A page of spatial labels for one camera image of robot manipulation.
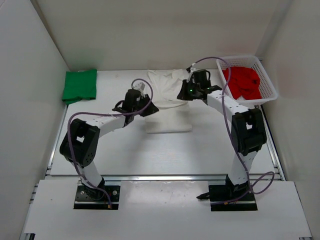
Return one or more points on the red t shirt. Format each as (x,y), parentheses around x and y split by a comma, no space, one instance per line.
(244,82)

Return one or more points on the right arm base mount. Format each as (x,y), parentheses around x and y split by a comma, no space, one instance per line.
(229,197)

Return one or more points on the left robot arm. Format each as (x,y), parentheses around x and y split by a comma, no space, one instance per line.
(80,143)

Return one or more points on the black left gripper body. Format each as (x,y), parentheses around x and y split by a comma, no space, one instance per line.
(135,108)

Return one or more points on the aluminium front rail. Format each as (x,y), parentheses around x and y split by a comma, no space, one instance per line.
(201,177)

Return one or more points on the white t shirt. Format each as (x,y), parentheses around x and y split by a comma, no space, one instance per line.
(174,114)

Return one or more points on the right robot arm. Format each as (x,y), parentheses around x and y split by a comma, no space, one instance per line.
(244,125)

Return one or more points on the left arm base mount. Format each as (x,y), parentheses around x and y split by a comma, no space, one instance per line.
(92,199)

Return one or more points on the white plastic mesh basket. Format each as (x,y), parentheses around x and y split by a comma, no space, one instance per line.
(266,88)

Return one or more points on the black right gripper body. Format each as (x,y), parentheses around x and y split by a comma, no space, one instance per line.
(194,89)

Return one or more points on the green polo t shirt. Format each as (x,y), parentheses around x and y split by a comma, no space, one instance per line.
(81,85)

